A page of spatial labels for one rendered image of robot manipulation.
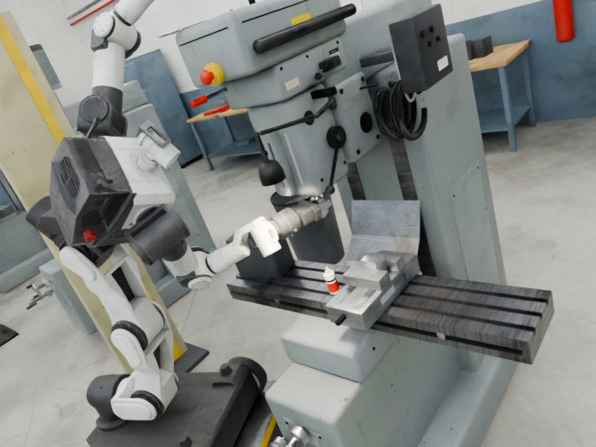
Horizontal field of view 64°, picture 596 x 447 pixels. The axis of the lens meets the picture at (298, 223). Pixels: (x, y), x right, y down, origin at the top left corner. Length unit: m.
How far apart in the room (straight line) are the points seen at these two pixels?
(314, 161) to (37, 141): 1.84
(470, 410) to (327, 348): 0.78
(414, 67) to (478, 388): 1.39
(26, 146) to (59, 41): 8.38
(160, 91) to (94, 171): 7.44
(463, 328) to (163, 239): 0.88
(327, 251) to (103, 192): 2.58
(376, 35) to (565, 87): 4.01
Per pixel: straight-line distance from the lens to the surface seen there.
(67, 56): 11.21
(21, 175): 2.90
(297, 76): 1.41
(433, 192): 1.84
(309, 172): 1.47
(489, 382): 2.32
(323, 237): 3.65
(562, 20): 5.36
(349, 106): 1.59
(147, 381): 1.99
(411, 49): 1.49
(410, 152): 1.81
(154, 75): 8.81
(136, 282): 1.81
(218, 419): 1.97
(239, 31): 1.28
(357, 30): 1.71
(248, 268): 2.04
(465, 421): 2.18
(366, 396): 1.72
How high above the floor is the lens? 1.84
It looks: 23 degrees down
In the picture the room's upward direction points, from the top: 20 degrees counter-clockwise
